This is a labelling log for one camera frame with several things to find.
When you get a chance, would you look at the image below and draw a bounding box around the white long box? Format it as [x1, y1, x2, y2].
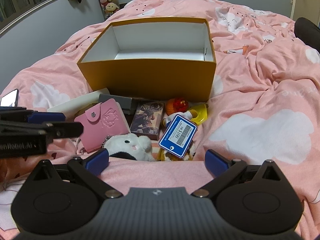
[47, 88, 109, 119]

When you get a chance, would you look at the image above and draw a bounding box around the white black plush cow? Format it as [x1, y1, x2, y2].
[102, 133, 156, 161]

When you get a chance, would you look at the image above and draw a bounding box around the pink leather card wallet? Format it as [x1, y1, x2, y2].
[74, 99, 130, 152]

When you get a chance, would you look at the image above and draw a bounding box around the blue barcode tag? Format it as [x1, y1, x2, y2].
[158, 114, 197, 158]

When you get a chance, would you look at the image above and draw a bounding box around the duck plush keychain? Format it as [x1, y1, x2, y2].
[158, 109, 197, 160]

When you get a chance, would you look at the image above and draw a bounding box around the yellow round toy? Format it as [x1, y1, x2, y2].
[188, 104, 208, 126]

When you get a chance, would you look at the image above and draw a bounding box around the dark grey small box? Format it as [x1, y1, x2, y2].
[98, 93, 137, 116]

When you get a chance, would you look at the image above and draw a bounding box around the illustrated card box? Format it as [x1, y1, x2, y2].
[130, 101, 164, 140]

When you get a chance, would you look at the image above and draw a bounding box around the orange crochet ball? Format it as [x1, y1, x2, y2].
[165, 97, 189, 115]

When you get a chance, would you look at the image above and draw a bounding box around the smartphone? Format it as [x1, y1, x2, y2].
[0, 89, 19, 107]

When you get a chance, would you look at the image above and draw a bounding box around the orange cardboard storage box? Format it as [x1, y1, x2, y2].
[77, 17, 216, 102]

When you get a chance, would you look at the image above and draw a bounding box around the black pillow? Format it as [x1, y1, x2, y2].
[294, 17, 320, 51]

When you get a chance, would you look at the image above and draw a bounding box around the door with handle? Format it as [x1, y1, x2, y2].
[290, 0, 319, 26]

